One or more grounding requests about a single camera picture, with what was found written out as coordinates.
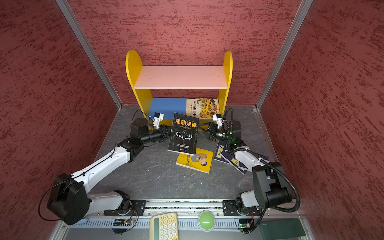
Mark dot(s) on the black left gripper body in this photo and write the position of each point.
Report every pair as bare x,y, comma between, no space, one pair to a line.
158,134

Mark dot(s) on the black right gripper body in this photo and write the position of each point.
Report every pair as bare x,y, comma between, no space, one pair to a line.
218,133

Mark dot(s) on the black book orange title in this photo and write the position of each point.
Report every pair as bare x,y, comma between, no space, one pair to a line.
184,133

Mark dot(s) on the illustrated history book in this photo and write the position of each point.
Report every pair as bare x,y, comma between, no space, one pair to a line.
202,108

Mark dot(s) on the yellow cartoon book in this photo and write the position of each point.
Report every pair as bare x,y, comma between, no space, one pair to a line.
201,161

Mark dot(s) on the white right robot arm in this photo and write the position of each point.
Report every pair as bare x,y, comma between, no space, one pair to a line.
272,188

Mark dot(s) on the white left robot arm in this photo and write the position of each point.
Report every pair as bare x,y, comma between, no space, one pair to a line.
70,196

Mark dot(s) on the dark blue book middle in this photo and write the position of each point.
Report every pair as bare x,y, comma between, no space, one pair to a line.
220,154

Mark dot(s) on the dark blue book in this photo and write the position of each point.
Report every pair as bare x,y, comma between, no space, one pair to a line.
220,154
240,166

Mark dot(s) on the dark blue book top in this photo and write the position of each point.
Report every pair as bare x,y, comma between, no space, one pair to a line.
240,166

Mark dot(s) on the yellow wooden bookshelf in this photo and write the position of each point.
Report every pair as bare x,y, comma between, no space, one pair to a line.
145,79

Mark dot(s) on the green round button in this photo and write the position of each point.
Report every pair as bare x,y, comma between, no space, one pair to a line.
206,221

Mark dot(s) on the yellow calculator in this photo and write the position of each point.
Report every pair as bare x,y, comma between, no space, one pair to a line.
164,227

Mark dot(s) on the right circuit board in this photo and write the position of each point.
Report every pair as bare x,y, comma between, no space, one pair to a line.
245,223

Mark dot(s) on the circuit board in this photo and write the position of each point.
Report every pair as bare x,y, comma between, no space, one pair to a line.
245,223
121,223

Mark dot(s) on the left circuit board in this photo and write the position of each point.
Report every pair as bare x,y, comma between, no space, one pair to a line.
121,223

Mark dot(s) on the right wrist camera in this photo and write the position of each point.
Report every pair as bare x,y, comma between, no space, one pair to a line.
221,122

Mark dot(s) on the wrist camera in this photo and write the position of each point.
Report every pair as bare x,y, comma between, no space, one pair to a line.
221,122
142,127

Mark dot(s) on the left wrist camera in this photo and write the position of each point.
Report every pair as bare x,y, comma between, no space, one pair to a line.
142,127

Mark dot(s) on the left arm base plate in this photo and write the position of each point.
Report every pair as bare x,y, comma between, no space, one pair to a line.
138,207

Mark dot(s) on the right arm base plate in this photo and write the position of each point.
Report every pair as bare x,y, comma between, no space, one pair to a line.
229,208

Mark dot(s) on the aluminium corner post right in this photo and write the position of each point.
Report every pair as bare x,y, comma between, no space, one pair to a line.
290,37

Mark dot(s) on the aluminium corner post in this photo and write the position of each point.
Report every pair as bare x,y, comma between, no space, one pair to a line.
81,36
290,37

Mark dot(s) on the aluminium corner post left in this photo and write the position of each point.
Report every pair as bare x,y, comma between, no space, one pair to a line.
81,36

